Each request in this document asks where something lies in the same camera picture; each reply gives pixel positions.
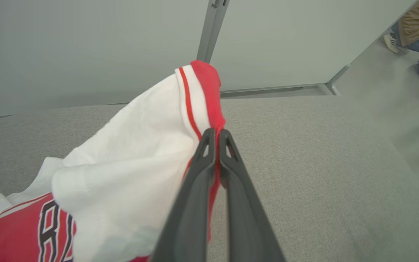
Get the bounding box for grey metal partition post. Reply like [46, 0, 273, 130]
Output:
[197, 0, 230, 63]

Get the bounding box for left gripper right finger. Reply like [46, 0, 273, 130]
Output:
[219, 129, 286, 262]

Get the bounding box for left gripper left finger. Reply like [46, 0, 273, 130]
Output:
[151, 127, 216, 262]

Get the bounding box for red white Bulls jersey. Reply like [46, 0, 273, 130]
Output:
[0, 60, 226, 262]

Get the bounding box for grey metal partition base rail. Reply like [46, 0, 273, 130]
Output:
[220, 65, 351, 99]

